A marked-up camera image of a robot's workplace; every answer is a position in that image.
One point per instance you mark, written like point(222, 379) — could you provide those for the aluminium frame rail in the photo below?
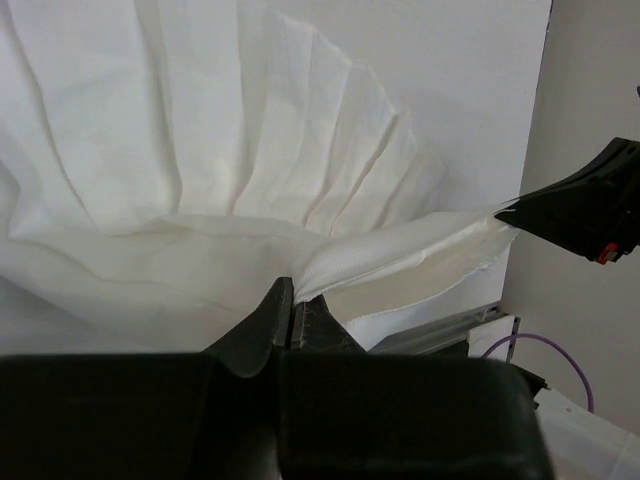
point(470, 333)

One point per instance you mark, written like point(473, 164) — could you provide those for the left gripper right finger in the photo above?
point(348, 414)

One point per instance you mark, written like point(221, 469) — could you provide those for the white skirt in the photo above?
point(164, 162)

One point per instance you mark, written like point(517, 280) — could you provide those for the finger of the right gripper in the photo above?
point(593, 213)

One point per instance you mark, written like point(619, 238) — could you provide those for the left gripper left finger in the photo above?
point(200, 415)

